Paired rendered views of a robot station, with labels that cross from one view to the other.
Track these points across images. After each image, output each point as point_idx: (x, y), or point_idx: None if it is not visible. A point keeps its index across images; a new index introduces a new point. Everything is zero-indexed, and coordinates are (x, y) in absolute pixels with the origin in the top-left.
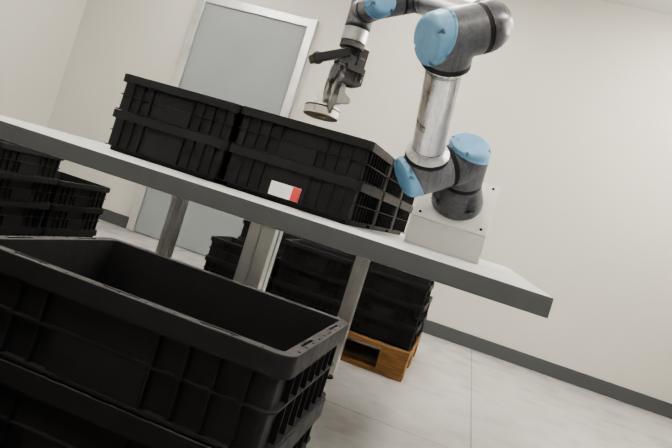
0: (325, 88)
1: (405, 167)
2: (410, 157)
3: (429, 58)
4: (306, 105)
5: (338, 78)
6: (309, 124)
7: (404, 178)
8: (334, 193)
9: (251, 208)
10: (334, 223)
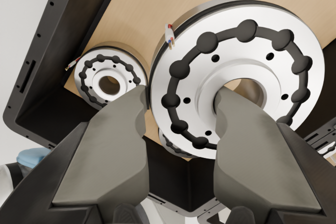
0: (290, 154)
1: (19, 152)
2: (0, 167)
3: None
4: None
5: (4, 217)
6: None
7: (47, 150)
8: None
9: None
10: (18, 19)
